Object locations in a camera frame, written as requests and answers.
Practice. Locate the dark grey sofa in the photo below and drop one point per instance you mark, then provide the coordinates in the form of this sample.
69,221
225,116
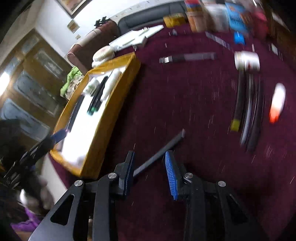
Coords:
150,16

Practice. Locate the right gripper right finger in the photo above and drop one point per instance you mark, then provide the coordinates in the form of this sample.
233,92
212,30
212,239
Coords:
211,209

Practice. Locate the black marker yellow caps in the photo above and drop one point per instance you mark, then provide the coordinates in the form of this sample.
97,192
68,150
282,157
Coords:
239,105

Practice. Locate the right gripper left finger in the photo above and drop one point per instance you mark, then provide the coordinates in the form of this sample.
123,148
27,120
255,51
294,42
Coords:
69,218

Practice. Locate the black marker green cap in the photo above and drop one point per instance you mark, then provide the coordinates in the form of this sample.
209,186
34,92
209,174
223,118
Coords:
96,95

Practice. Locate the orange label jar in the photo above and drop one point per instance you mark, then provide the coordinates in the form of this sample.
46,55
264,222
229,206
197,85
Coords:
196,15

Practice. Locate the clear black gel pen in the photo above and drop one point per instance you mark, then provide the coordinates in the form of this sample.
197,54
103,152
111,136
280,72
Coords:
188,57

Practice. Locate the white bottle red cap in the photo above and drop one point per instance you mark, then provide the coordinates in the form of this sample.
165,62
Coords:
277,103

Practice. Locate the black marker dark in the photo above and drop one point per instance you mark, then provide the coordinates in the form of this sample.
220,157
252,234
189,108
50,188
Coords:
257,118

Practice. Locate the blue cartoon label jar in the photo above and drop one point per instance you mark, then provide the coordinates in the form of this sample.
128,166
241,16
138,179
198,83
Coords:
239,18

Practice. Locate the white paper sheets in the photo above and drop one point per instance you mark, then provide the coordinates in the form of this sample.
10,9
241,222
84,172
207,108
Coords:
126,40

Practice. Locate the brown armchair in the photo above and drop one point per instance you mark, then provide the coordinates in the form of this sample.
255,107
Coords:
81,53

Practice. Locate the yellow taped cardboard tray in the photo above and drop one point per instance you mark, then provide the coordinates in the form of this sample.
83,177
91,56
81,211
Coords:
83,149

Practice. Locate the thin black pen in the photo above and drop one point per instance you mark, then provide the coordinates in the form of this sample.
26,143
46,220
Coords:
175,140

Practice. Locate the green cloth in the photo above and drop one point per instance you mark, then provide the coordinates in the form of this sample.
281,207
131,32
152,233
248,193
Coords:
74,78

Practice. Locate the white plastic bag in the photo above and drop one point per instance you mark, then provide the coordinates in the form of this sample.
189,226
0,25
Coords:
104,54

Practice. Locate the silver metal pen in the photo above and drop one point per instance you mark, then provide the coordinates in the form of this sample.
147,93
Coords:
218,40

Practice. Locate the white label jar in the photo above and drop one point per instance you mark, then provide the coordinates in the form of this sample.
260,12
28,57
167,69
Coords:
217,18

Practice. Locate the white bottle yellow cap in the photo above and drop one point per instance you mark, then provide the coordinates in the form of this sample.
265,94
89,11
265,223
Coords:
110,83

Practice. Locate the pink jar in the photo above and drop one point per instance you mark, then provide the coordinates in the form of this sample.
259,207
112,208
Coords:
260,24

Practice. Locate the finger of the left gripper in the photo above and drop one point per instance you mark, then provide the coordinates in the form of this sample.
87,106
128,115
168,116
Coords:
59,136

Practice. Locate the framed wall picture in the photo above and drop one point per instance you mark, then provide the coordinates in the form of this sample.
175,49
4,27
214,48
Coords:
73,7

